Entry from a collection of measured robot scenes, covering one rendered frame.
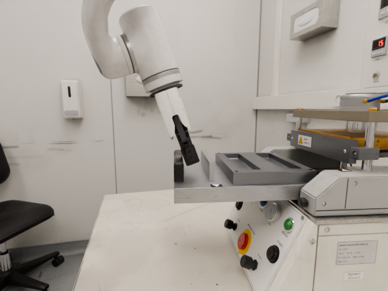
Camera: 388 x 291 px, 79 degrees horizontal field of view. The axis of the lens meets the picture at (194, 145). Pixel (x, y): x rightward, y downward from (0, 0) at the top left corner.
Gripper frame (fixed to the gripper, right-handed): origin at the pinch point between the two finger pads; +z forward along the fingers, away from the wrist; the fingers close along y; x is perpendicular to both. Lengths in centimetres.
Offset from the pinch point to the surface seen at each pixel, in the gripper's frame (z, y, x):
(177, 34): -63, -138, 22
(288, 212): 15.9, 9.7, 14.4
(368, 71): -2, -14, 56
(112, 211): 15.5, -29.8, -33.4
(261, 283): 26.0, 12.6, 4.3
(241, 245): 24.9, 1.2, 4.0
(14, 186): 1, -118, -126
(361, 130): 8.2, 1.6, 38.8
